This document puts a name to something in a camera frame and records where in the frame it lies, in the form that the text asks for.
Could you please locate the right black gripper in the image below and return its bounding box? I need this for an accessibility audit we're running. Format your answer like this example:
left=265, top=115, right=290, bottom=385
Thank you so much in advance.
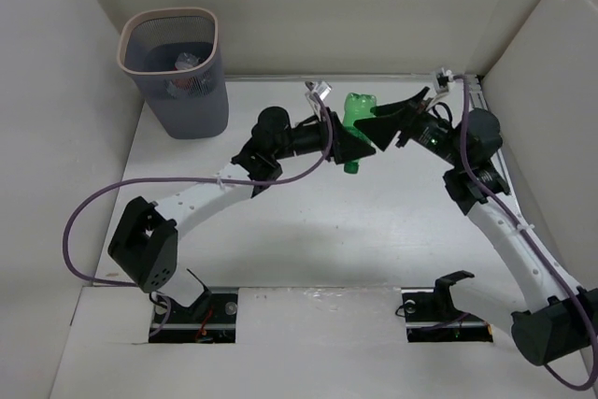
left=354, top=86, right=467, bottom=168

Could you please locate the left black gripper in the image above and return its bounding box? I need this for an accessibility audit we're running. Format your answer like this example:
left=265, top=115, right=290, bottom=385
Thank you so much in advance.
left=272, top=107, right=374, bottom=164

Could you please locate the green plastic bottle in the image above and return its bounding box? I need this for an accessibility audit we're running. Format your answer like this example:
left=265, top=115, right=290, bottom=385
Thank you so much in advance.
left=343, top=93, right=377, bottom=150

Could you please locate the red label clear bottle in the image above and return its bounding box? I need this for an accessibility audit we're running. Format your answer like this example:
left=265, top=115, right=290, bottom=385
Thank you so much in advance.
left=166, top=78, right=205, bottom=98

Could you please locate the black cap Pepsi bottle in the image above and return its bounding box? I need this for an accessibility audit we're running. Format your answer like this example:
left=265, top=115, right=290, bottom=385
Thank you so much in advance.
left=175, top=52, right=200, bottom=71

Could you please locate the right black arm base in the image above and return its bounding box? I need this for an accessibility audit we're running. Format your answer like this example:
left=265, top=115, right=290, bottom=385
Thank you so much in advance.
left=395, top=270, right=493, bottom=343

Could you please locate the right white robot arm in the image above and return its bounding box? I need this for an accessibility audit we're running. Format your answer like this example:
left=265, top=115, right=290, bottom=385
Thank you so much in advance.
left=354, top=92, right=597, bottom=366

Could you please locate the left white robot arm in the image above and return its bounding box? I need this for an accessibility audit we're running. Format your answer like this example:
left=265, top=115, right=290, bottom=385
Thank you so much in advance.
left=107, top=107, right=376, bottom=321

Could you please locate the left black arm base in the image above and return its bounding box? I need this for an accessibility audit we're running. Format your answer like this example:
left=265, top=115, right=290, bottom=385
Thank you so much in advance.
left=148, top=270, right=239, bottom=344

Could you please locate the grey mesh waste bin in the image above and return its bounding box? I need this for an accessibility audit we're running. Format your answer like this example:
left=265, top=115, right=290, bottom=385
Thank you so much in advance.
left=117, top=7, right=229, bottom=140

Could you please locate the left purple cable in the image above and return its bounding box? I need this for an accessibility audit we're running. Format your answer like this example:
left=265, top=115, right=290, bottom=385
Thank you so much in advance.
left=63, top=90, right=335, bottom=337

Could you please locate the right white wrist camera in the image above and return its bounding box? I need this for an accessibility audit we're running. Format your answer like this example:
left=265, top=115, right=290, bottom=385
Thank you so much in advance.
left=429, top=67, right=454, bottom=104

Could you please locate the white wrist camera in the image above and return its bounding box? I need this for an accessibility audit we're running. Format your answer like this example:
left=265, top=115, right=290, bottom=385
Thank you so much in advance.
left=305, top=80, right=332, bottom=116
left=429, top=67, right=454, bottom=104

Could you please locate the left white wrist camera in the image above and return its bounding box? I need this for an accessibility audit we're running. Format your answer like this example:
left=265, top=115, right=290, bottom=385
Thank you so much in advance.
left=305, top=80, right=332, bottom=116

